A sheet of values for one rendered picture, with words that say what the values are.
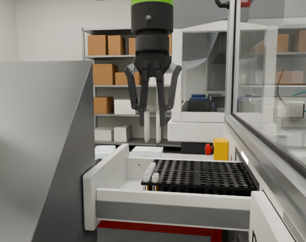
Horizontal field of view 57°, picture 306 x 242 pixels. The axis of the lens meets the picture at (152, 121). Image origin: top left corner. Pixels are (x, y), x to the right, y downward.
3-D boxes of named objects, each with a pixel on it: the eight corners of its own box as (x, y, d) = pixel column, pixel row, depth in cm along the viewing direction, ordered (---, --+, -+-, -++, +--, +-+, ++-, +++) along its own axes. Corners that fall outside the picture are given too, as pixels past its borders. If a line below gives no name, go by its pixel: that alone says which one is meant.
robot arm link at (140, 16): (125, 1, 56) (170, -2, 55) (137, 15, 67) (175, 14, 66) (125, 32, 57) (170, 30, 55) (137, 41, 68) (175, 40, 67)
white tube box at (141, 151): (131, 162, 121) (131, 150, 121) (136, 157, 130) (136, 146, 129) (160, 163, 119) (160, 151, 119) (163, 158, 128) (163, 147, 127)
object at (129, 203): (96, 220, 54) (95, 190, 53) (128, 177, 79) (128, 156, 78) (320, 237, 48) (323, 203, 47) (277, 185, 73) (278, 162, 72)
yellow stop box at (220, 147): (212, 163, 92) (212, 141, 91) (211, 157, 99) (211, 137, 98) (227, 163, 91) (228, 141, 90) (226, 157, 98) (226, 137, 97)
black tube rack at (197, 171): (140, 212, 57) (140, 181, 56) (153, 182, 74) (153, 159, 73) (255, 220, 53) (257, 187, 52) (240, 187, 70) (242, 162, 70)
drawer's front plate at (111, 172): (84, 231, 53) (82, 175, 51) (123, 180, 81) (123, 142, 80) (92, 232, 52) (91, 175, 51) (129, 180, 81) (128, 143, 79)
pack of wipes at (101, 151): (114, 162, 122) (113, 151, 121) (91, 162, 121) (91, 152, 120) (116, 153, 136) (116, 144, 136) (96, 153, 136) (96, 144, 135)
